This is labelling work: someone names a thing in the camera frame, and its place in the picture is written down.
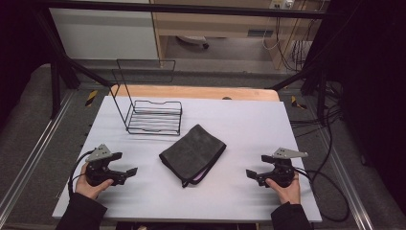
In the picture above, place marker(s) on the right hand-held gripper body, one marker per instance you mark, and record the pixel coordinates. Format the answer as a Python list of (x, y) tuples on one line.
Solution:
[(282, 171)]

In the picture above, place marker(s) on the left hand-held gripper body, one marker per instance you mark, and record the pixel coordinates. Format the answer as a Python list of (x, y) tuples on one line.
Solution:
[(97, 166)]

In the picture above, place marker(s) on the dark grey towel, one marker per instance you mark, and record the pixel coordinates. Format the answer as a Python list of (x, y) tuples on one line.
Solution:
[(193, 153)]

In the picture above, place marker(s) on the person's right hand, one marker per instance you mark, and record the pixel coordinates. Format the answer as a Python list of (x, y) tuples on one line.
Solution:
[(287, 191)]

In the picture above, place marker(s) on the person's left hand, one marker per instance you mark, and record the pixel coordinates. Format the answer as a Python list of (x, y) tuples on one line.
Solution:
[(89, 188)]

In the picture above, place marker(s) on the white table board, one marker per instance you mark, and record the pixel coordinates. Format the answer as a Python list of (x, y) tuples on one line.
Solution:
[(242, 127)]

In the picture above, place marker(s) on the white cabinet panel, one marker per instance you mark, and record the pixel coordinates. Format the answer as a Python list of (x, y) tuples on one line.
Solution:
[(102, 32)]

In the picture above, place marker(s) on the office chair base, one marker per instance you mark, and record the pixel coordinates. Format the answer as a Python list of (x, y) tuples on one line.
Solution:
[(194, 40)]

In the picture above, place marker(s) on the light wooden desk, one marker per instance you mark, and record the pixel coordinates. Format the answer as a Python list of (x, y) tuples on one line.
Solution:
[(223, 25)]

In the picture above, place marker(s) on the white power strip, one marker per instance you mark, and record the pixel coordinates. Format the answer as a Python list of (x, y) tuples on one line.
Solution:
[(282, 4)]

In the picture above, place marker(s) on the aluminium rail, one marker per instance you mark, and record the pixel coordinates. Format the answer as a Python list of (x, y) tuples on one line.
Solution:
[(32, 156), (343, 179)]

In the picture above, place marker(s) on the black metal frame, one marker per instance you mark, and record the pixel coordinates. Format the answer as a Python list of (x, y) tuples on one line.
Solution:
[(178, 8)]

